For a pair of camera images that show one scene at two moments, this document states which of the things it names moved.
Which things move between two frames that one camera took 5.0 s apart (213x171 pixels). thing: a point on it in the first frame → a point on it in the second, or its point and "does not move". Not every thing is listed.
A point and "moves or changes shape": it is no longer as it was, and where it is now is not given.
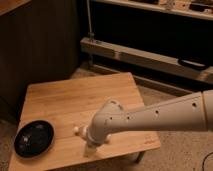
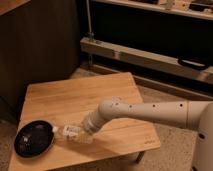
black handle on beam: (194, 64) does not move
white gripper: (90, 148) → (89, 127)
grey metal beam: (150, 60) does not move
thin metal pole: (91, 34) does not move
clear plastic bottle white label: (83, 132) moves or changes shape
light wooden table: (70, 102) does not move
